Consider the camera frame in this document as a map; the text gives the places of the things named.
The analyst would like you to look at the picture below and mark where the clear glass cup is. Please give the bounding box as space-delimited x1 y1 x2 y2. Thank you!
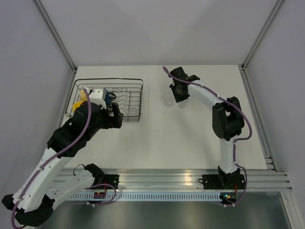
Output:
128 107 138 116
163 93 175 107
177 99 188 109

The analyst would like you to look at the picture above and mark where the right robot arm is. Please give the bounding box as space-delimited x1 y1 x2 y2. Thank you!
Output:
164 67 244 188

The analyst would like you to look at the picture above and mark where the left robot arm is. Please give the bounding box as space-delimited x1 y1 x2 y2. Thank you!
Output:
1 102 123 229

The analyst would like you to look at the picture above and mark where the blue mug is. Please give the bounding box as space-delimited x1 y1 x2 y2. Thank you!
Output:
103 89 116 106

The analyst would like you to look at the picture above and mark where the pale yellow mug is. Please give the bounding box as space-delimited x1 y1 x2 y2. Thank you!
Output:
79 88 87 101

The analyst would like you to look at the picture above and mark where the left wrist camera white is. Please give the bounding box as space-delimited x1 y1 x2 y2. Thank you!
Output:
82 87 107 109

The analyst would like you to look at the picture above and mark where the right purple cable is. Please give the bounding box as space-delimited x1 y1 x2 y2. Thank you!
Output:
162 66 253 208

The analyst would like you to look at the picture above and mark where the purple cable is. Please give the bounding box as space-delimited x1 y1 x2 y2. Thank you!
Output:
162 66 253 208
10 87 93 227

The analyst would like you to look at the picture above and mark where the black wire dish rack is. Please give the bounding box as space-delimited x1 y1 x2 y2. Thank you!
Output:
65 78 143 122

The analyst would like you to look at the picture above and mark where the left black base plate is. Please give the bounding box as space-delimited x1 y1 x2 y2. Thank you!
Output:
103 174 120 189

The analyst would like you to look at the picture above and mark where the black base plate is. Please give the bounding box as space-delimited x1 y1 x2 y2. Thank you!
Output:
202 174 246 190
103 174 120 189

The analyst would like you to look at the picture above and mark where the aluminium front rail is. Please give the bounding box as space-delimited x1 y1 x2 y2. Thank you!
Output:
35 168 293 191

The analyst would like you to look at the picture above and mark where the right aluminium frame post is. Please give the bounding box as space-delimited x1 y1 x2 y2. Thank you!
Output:
240 0 286 70

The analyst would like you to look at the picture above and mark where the aluminium frame post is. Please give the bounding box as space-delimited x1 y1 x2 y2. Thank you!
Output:
240 0 286 70
33 0 78 72

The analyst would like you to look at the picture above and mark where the white slotted cable duct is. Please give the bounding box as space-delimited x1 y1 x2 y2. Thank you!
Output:
68 191 221 202

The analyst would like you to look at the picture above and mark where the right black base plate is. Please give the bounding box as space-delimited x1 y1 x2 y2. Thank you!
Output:
202 174 246 190

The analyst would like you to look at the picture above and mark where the left aluminium frame post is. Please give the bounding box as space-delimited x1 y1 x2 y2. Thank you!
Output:
33 0 78 72

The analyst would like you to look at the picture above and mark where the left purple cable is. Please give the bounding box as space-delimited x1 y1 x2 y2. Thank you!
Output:
10 87 93 227

